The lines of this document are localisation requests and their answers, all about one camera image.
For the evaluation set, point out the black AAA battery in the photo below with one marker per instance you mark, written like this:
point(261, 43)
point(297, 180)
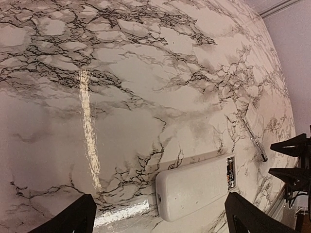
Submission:
point(232, 173)
point(228, 173)

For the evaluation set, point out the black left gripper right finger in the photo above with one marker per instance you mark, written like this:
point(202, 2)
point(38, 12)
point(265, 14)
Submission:
point(243, 217)

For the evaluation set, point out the white remote control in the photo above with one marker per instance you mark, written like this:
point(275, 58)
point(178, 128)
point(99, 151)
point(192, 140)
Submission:
point(184, 190)

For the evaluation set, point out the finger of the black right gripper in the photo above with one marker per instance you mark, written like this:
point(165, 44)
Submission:
point(294, 147)
point(293, 177)

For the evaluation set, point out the white battery cover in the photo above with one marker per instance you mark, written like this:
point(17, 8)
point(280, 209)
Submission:
point(251, 115)

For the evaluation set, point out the clear handle screwdriver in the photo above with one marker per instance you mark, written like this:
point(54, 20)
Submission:
point(254, 139)

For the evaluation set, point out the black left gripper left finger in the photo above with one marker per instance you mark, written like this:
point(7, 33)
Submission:
point(78, 217)

